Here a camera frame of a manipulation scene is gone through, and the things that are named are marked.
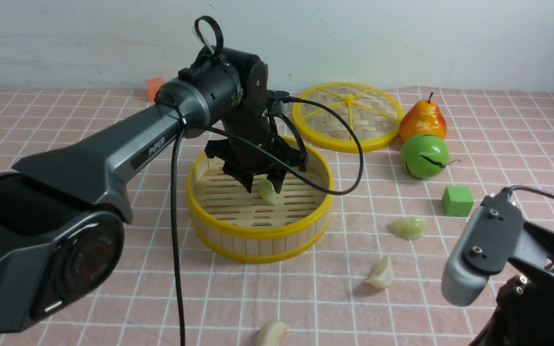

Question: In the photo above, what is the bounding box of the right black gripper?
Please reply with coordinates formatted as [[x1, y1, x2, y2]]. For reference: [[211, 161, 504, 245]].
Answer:
[[471, 222, 554, 346]]

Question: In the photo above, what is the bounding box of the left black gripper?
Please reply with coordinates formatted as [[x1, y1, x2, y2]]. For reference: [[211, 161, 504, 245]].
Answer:
[[204, 90, 308, 194]]

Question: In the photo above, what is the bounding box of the pale dumpling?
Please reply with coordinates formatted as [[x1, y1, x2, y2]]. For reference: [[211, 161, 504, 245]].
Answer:
[[257, 179, 278, 206], [364, 256, 394, 290], [253, 321, 289, 346]]

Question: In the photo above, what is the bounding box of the greenish dumpling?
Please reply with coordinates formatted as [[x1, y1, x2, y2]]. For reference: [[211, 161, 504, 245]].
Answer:
[[388, 216, 428, 241]]

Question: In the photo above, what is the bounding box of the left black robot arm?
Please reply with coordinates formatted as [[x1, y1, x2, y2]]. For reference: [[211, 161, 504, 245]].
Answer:
[[0, 48, 306, 334]]

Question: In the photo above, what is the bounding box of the bamboo steamer tray yellow rim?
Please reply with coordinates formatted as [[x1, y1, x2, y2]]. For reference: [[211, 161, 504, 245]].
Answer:
[[186, 153, 334, 263]]

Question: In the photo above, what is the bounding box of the woven bamboo steamer lid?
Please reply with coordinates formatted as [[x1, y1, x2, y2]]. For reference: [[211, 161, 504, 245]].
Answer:
[[292, 82, 404, 153]]

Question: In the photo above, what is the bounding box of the green foam cube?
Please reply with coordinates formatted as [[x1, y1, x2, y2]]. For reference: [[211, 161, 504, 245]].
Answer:
[[441, 185, 474, 217]]

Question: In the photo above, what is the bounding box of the orange foam cube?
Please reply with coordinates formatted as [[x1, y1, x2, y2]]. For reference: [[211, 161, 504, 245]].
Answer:
[[145, 77, 165, 102]]

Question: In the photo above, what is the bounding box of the green toy apple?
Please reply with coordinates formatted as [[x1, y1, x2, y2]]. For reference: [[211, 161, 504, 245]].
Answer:
[[400, 134, 460, 180]]

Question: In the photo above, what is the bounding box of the orange yellow toy pear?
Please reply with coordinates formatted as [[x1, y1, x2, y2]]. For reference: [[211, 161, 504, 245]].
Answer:
[[399, 92, 448, 142]]

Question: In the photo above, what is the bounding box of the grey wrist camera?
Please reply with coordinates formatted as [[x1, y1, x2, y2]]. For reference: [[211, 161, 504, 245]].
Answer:
[[441, 191, 525, 307]]

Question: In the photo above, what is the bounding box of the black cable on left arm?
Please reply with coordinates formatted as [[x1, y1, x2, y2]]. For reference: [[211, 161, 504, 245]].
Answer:
[[154, 15, 365, 346]]

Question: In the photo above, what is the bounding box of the black camera cable right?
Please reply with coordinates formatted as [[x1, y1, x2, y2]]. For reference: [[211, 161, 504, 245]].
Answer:
[[501, 185, 554, 209]]

